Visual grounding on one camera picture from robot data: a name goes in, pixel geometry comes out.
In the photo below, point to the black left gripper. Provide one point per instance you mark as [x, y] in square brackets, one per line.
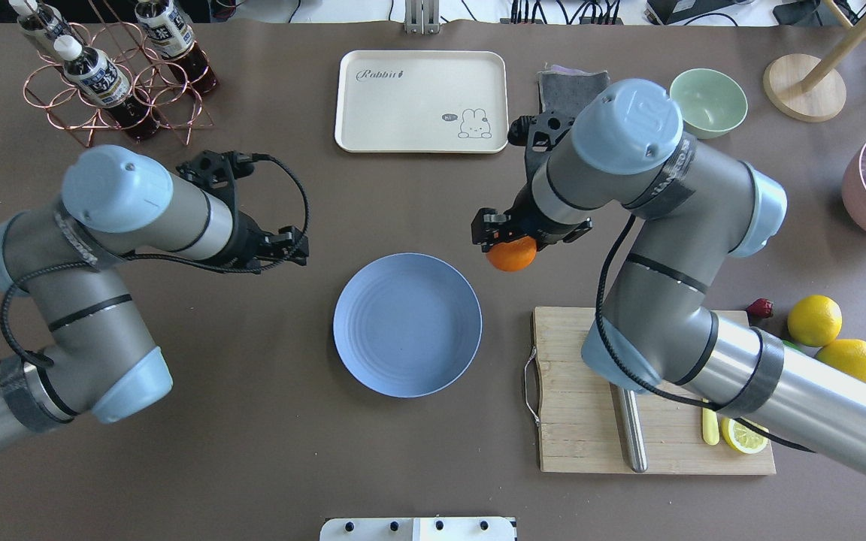
[247, 236]

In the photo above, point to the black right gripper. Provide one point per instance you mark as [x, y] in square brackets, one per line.
[529, 219]

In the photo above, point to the orange fruit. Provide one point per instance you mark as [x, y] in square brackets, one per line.
[513, 256]

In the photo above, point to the blue plate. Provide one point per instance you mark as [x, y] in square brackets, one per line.
[407, 325]

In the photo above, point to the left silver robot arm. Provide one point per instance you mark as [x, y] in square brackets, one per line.
[78, 341]

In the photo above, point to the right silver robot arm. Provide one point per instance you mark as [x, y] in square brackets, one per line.
[698, 206]

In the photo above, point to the grey folded cloth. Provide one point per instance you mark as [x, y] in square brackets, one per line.
[568, 90]

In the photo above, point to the cream rabbit tray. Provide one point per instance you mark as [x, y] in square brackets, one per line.
[422, 101]

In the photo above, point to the wooden cutting board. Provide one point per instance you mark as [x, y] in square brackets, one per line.
[580, 432]

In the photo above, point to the dark tea bottle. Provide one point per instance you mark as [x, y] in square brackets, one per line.
[173, 39]
[103, 84]
[42, 24]

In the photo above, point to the green bowl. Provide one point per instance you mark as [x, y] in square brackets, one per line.
[712, 103]

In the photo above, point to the red strawberry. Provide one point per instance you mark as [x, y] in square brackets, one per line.
[761, 308]

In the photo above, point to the yellow plastic knife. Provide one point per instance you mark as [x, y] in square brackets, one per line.
[709, 426]

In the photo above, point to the green lime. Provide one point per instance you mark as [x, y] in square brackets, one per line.
[793, 346]

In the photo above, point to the lemon half slice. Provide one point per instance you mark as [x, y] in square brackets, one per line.
[741, 438]

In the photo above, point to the yellow lemon near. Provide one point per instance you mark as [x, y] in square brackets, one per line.
[815, 321]

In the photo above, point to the yellow lemon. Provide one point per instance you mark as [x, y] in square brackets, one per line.
[846, 355]
[815, 321]

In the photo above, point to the wooden cup tree stand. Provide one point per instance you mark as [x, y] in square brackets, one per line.
[808, 88]

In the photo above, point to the yellow lemon far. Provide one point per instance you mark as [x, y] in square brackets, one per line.
[846, 355]

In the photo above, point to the copper wire bottle rack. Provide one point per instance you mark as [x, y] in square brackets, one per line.
[135, 78]

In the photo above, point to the metal handled knife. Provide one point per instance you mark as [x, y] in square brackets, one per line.
[631, 429]

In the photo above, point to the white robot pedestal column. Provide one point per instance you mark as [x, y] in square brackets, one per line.
[421, 528]

